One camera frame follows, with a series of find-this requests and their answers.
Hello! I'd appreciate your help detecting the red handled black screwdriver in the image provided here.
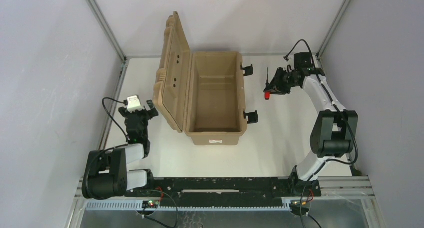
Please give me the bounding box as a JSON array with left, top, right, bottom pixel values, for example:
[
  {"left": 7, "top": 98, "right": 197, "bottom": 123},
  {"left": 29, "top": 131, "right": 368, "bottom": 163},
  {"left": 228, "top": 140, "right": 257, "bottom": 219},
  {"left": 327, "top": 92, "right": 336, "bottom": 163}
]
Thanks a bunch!
[{"left": 264, "top": 67, "right": 271, "bottom": 100}]

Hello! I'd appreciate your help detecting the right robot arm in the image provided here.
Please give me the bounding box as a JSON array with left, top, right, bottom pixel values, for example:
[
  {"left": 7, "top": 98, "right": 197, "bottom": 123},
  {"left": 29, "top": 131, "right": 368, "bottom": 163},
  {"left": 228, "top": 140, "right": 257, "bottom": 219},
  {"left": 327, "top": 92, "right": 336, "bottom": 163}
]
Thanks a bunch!
[{"left": 263, "top": 52, "right": 359, "bottom": 190}]

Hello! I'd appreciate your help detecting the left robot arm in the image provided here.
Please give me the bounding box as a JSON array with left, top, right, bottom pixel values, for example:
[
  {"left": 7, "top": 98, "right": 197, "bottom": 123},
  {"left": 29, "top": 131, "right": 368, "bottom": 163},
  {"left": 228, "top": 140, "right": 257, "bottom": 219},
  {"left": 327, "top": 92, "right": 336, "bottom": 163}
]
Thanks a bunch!
[{"left": 81, "top": 96, "right": 159, "bottom": 200}]

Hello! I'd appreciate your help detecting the tan plastic storage bin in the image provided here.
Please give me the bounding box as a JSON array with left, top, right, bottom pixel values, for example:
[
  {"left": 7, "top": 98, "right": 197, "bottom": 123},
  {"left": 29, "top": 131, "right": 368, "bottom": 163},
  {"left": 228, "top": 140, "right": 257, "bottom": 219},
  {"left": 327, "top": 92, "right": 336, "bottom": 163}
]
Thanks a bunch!
[{"left": 153, "top": 11, "right": 259, "bottom": 145}]

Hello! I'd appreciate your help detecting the left electronics board with leds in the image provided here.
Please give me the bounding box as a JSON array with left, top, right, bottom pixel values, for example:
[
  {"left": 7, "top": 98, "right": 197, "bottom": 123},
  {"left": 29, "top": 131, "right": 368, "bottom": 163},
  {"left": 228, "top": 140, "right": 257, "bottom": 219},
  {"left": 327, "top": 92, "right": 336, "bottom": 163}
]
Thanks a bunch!
[{"left": 141, "top": 200, "right": 160, "bottom": 209}]

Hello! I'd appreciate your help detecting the right electronics board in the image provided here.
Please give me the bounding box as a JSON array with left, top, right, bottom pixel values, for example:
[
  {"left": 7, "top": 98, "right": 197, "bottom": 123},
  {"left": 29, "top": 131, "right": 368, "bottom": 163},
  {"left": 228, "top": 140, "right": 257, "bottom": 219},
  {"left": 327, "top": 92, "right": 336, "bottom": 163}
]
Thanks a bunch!
[{"left": 289, "top": 200, "right": 311, "bottom": 216}]

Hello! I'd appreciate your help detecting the left black camera cable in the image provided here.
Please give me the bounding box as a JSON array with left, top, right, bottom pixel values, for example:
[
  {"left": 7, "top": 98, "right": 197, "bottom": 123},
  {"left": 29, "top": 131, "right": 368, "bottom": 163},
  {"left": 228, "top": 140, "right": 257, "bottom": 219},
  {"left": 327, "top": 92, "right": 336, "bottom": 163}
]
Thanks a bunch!
[{"left": 101, "top": 97, "right": 131, "bottom": 144}]

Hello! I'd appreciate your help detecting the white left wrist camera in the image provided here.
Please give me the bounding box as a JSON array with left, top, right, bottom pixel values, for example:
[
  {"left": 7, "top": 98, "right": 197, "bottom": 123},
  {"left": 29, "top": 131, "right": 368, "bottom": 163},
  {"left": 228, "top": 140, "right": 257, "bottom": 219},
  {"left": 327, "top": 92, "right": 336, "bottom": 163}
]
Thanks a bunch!
[{"left": 124, "top": 95, "right": 143, "bottom": 112}]

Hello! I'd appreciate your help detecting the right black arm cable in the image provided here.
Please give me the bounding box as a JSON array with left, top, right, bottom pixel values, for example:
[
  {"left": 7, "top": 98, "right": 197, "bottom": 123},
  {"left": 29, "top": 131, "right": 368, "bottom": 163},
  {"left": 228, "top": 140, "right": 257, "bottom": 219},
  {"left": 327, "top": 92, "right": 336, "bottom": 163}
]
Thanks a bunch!
[{"left": 284, "top": 39, "right": 360, "bottom": 228}]

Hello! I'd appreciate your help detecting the aluminium frame right rail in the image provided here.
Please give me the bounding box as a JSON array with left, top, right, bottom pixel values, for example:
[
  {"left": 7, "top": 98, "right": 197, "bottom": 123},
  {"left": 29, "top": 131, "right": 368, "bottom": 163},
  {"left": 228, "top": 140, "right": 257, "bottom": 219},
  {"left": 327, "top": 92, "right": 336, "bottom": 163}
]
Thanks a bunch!
[{"left": 317, "top": 0, "right": 352, "bottom": 60}]

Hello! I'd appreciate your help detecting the aluminium frame rail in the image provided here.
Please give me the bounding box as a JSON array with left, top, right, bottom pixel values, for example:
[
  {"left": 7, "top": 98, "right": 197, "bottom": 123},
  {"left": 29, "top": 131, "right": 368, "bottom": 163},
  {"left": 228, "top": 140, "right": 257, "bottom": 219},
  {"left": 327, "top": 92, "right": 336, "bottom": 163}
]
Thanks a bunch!
[
  {"left": 79, "top": 0, "right": 130, "bottom": 151},
  {"left": 317, "top": 0, "right": 352, "bottom": 60}
]

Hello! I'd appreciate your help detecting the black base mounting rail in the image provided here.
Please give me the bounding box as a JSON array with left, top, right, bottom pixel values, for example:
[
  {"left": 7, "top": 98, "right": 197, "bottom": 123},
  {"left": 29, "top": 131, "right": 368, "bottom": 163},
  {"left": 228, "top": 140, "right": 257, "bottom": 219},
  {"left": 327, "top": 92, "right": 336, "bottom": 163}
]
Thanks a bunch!
[{"left": 125, "top": 177, "right": 322, "bottom": 206}]

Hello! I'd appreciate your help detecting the grey slotted cable duct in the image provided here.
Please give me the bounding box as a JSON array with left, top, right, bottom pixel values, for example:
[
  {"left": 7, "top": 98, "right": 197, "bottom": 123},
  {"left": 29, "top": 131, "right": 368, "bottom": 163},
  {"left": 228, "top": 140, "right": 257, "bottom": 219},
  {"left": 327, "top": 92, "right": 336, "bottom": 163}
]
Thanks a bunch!
[{"left": 85, "top": 200, "right": 291, "bottom": 211}]

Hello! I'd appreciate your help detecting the aluminium frame left rail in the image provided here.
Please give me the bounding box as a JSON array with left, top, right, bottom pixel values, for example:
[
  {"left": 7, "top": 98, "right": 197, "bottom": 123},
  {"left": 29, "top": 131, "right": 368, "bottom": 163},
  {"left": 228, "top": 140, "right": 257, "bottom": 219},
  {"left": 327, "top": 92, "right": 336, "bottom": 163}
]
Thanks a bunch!
[{"left": 79, "top": 0, "right": 130, "bottom": 151}]

